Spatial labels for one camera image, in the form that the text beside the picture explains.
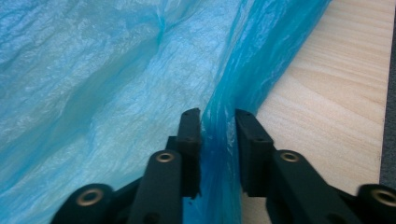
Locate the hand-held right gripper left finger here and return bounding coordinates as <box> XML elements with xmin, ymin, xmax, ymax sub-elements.
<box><xmin>166</xmin><ymin>107</ymin><xmax>203</xmax><ymax>200</ymax></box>

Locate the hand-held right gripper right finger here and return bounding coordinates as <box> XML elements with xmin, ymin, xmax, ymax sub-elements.
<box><xmin>234</xmin><ymin>108</ymin><xmax>277</xmax><ymax>198</ymax></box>

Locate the blue plastic bag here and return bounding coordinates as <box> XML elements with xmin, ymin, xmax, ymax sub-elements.
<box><xmin>0</xmin><ymin>0</ymin><xmax>332</xmax><ymax>224</ymax></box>

